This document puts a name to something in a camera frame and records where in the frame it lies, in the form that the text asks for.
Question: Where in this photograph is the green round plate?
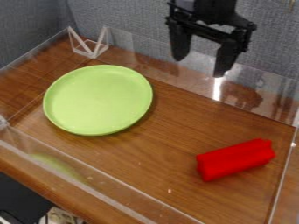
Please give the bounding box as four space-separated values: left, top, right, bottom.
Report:
43 65 154 136

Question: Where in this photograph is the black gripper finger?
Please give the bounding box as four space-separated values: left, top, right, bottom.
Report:
214 38 243 78
167 20 192 61

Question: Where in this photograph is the red long block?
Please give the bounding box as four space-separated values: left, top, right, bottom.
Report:
196 138 276 181

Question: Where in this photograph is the clear acrylic enclosure wall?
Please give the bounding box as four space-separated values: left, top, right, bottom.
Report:
0 28 299 224

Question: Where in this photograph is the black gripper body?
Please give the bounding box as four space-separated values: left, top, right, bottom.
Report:
166 0 258 52

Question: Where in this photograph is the black box under table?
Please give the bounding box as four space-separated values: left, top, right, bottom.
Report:
0 172 54 224

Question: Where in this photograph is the clear acrylic corner bracket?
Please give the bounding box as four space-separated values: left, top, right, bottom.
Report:
67 27 108 59

